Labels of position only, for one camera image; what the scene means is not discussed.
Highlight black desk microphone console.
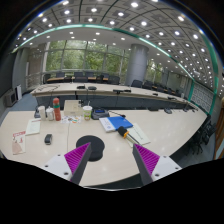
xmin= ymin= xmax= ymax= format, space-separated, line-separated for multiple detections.
xmin=33 ymin=106 xmax=42 ymax=119

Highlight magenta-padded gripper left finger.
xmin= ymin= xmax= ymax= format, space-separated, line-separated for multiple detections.
xmin=42 ymin=142 xmax=93 ymax=186

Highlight long curved conference desk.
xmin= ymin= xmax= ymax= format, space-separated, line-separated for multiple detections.
xmin=29 ymin=82 xmax=201 ymax=113

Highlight grey desk microphone console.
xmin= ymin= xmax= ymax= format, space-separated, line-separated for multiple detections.
xmin=91 ymin=108 xmax=127 ymax=120

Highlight black mouse pad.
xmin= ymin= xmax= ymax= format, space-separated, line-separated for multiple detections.
xmin=75 ymin=134 xmax=106 ymax=162

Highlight white cardboard box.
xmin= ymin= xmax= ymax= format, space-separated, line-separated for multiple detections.
xmin=63 ymin=99 xmax=83 ymax=118

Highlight ceiling lights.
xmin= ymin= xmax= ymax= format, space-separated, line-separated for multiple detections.
xmin=13 ymin=0 xmax=218 ymax=88

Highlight white paper cup stack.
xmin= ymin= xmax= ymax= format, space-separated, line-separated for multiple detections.
xmin=38 ymin=105 xmax=47 ymax=121

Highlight dark grey computer mouse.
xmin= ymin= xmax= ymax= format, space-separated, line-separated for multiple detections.
xmin=44 ymin=133 xmax=54 ymax=145

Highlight red and white leaflet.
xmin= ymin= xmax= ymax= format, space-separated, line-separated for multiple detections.
xmin=11 ymin=129 xmax=27 ymax=156

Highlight white lidded mug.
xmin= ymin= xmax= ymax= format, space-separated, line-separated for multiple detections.
xmin=45 ymin=106 xmax=55 ymax=121

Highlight black handheld microphone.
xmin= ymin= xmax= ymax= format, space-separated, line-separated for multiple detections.
xmin=116 ymin=125 xmax=141 ymax=146

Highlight white paper sheet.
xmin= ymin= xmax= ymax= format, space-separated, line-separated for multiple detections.
xmin=125 ymin=122 xmax=152 ymax=148

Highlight green printed paper cup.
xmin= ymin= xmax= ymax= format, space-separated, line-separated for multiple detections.
xmin=82 ymin=101 xmax=93 ymax=121

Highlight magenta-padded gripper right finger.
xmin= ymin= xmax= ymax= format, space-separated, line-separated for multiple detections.
xmin=132 ymin=143 xmax=183 ymax=186

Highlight colourful sticker sheet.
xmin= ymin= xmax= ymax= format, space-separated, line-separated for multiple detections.
xmin=60 ymin=115 xmax=83 ymax=125

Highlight white booklet with red header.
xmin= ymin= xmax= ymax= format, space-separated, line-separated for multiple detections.
xmin=25 ymin=118 xmax=42 ymax=136

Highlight red bottle with green band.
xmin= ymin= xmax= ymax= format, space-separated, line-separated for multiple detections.
xmin=52 ymin=97 xmax=62 ymax=122

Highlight dark office chairs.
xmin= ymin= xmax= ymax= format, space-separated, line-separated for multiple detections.
xmin=42 ymin=70 xmax=188 ymax=98

